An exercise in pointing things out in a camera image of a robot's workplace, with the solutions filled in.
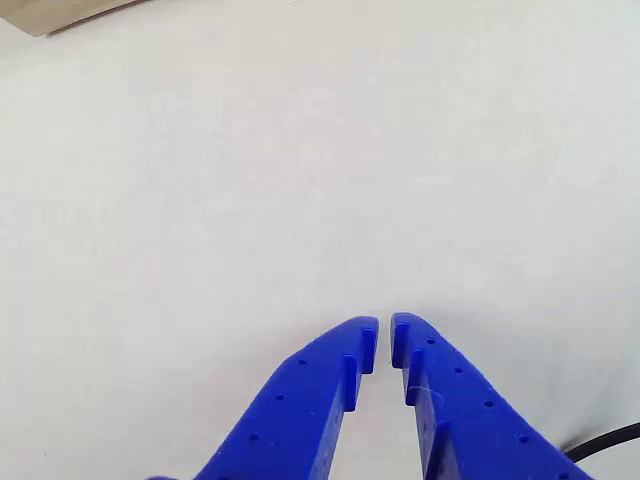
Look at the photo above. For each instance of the wooden box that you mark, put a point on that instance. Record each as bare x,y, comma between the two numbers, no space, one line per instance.
60,15

